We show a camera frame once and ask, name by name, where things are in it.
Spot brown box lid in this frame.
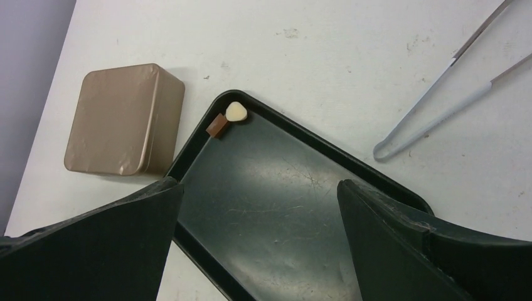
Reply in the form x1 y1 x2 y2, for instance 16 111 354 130
63 64 161 176

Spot gold chocolate box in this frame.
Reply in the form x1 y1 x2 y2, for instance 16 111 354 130
143 64 185 176

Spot black plastic tray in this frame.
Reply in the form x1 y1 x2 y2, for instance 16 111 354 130
168 90 432 300

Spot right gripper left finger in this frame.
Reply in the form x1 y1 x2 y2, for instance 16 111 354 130
1 177 184 300

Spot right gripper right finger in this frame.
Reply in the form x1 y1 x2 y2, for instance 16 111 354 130
337 180 531 300

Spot metal tongs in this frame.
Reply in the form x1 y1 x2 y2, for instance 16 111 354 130
373 0 532 162

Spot cream round chocolate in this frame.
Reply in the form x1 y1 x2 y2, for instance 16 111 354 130
225 102 248 122

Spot pink square chocolate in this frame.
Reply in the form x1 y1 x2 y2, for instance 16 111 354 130
206 114 230 139

